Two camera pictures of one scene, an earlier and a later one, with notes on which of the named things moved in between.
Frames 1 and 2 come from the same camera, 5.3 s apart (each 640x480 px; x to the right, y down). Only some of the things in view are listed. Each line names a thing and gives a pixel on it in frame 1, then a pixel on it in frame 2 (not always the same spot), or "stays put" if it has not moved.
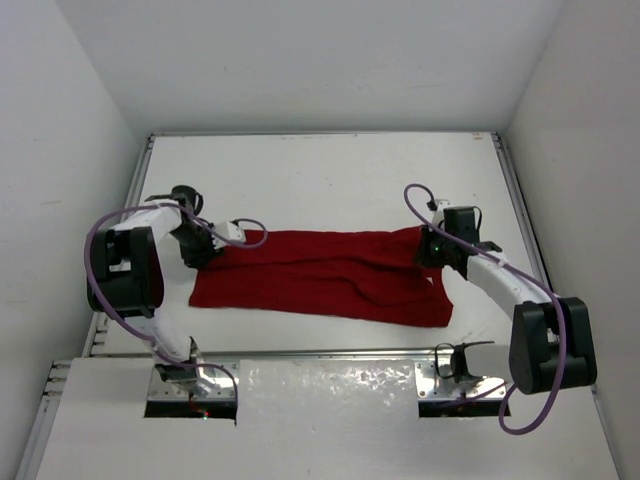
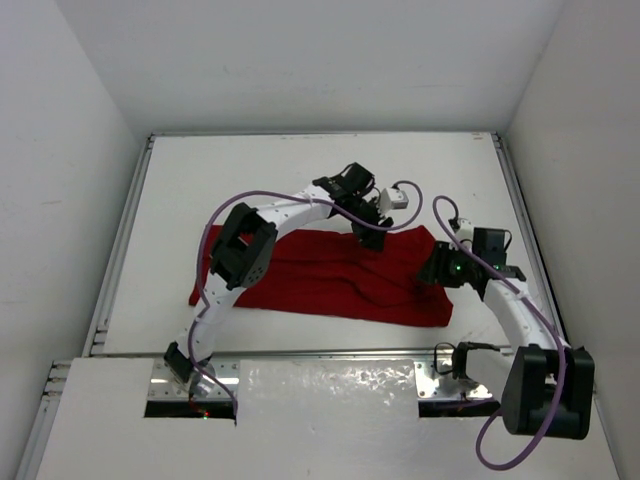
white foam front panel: x=307 y=420 stays put
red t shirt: x=364 y=275 stays put
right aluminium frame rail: x=531 y=234 stays put
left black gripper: x=198 y=251 → x=370 y=228
